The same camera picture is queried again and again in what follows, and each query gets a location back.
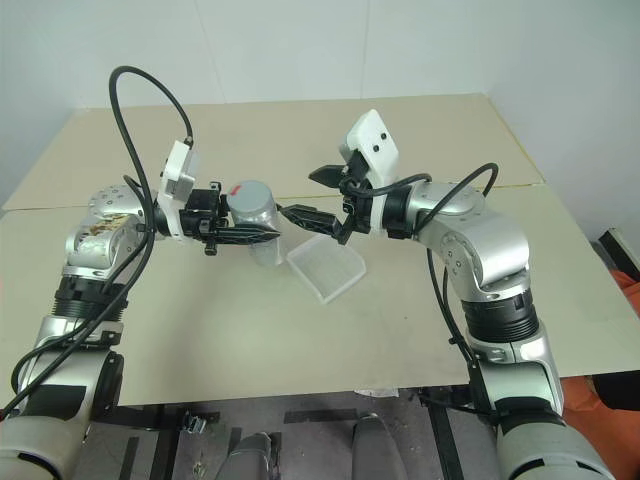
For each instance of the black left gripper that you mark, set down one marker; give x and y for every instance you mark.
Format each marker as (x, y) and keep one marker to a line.
(201, 210)

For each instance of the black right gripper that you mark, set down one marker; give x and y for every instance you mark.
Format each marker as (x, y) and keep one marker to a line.
(358, 201)

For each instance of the clear plastic jar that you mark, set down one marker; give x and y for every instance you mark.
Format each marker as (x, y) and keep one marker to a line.
(265, 254)

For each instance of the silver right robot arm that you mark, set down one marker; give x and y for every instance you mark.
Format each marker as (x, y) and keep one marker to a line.
(480, 240)

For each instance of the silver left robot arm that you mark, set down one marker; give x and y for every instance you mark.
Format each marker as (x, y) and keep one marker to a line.
(85, 250)

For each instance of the clear square plastic lid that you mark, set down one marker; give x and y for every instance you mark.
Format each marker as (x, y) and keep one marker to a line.
(327, 267)

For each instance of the crumpled clear plastic scrap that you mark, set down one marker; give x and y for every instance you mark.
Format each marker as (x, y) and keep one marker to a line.
(376, 392)

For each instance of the small metal clip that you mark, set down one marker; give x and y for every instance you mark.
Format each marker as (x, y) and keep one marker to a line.
(195, 423)

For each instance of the black tape strip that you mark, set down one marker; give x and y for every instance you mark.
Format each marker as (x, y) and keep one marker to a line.
(320, 416)

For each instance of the dark grey rounded shape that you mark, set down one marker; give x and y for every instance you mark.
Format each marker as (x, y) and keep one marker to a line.
(374, 450)
(252, 457)

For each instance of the black flat object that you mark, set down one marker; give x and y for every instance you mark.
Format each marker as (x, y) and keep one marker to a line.
(620, 245)

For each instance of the orange fabric object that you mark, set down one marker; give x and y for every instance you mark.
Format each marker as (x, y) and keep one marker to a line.
(580, 400)

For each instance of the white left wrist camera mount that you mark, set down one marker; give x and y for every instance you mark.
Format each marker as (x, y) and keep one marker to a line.
(176, 167)

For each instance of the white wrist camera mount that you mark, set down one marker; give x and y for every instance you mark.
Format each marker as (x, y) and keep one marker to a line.
(176, 167)
(376, 134)

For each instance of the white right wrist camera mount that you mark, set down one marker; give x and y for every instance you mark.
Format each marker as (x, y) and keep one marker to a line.
(376, 134)

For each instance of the black metal table frame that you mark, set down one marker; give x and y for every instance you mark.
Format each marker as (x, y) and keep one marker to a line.
(160, 440)

